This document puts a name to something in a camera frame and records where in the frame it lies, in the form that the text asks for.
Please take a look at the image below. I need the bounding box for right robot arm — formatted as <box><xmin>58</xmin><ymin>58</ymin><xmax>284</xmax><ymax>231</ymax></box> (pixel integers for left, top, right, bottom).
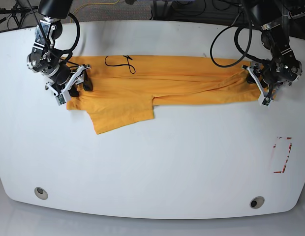
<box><xmin>27</xmin><ymin>0</ymin><xmax>93</xmax><ymax>105</ymax></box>

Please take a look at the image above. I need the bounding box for left grey table grommet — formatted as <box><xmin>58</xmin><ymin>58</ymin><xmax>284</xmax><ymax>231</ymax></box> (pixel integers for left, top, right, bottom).
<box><xmin>34</xmin><ymin>187</ymin><xmax>48</xmax><ymax>200</ymax></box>

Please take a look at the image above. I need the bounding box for red tape rectangle marking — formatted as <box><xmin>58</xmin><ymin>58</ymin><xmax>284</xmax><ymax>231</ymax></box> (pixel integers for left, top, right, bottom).
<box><xmin>270</xmin><ymin>136</ymin><xmax>293</xmax><ymax>174</ymax></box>

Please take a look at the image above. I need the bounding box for black tripod stand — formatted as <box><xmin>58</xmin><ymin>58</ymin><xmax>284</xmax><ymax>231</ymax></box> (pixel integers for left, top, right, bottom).
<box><xmin>0</xmin><ymin>0</ymin><xmax>38</xmax><ymax>30</ymax></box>

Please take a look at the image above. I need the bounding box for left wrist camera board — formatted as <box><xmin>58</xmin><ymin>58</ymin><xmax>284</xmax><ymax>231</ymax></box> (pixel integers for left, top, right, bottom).
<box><xmin>259</xmin><ymin>97</ymin><xmax>272</xmax><ymax>107</ymax></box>

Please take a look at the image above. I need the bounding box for orange T-shirt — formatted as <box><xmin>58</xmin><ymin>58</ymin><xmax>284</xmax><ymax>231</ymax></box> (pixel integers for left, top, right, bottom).
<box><xmin>66</xmin><ymin>56</ymin><xmax>260</xmax><ymax>134</ymax></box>

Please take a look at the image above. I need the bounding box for yellow cable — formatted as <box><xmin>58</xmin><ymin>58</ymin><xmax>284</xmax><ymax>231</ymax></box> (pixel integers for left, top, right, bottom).
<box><xmin>70</xmin><ymin>0</ymin><xmax>121</xmax><ymax>23</ymax></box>

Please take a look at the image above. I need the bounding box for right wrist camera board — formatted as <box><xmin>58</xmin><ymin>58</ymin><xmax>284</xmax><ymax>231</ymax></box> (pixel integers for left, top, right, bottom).
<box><xmin>55</xmin><ymin>94</ymin><xmax>66</xmax><ymax>106</ymax></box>

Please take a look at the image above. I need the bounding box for right grey table grommet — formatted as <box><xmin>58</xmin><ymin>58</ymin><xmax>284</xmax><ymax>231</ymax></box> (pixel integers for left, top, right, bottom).
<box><xmin>250</xmin><ymin>196</ymin><xmax>265</xmax><ymax>209</ymax></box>

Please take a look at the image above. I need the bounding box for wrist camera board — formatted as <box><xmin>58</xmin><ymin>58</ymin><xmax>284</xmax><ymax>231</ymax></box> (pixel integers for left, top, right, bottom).
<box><xmin>55</xmin><ymin>94</ymin><xmax>66</xmax><ymax>106</ymax></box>
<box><xmin>259</xmin><ymin>97</ymin><xmax>272</xmax><ymax>107</ymax></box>

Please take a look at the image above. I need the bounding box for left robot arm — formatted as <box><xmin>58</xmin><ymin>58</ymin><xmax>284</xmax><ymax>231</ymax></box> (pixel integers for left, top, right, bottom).
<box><xmin>224</xmin><ymin>0</ymin><xmax>302</xmax><ymax>106</ymax></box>

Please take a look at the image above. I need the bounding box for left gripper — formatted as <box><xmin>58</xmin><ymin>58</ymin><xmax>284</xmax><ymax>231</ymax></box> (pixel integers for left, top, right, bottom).
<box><xmin>242</xmin><ymin>61</ymin><xmax>292</xmax><ymax>101</ymax></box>

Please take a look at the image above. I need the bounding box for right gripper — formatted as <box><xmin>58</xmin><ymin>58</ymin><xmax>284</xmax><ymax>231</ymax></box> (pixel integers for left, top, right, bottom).
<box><xmin>45</xmin><ymin>63</ymin><xmax>93</xmax><ymax>98</ymax></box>

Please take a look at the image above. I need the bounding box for grey table grommet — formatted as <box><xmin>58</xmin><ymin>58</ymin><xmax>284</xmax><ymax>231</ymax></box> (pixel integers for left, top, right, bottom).
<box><xmin>250</xmin><ymin>196</ymin><xmax>265</xmax><ymax>209</ymax></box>
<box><xmin>34</xmin><ymin>187</ymin><xmax>48</xmax><ymax>200</ymax></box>

